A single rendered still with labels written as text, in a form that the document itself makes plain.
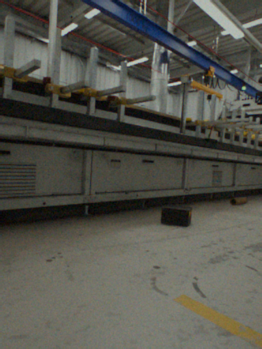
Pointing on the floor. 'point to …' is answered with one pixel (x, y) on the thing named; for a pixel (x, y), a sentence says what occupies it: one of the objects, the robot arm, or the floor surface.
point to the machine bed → (142, 189)
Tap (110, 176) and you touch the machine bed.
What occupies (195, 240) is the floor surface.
